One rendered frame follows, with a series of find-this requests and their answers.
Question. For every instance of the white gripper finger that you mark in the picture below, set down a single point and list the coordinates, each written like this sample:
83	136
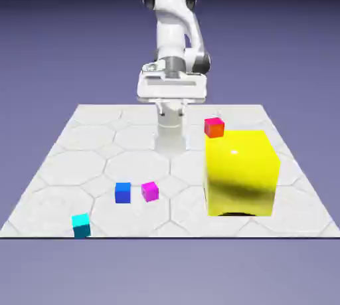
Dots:
160	109
182	109

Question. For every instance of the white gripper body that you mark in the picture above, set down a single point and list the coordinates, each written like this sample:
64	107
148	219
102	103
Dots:
171	91

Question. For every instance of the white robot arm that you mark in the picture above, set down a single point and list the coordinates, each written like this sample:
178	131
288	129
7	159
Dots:
170	15

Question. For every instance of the small red cube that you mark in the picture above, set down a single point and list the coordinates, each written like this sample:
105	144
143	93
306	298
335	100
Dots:
214	127

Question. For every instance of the small magenta cube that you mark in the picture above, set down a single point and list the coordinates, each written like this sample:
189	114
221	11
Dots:
150	191

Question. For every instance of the small blue cube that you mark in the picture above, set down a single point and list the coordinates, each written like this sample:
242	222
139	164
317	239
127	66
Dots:
122	192

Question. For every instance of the small cyan cube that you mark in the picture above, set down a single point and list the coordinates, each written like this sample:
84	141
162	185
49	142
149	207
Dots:
81	225

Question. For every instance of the large yellow box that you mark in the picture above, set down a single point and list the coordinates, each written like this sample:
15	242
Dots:
239	172

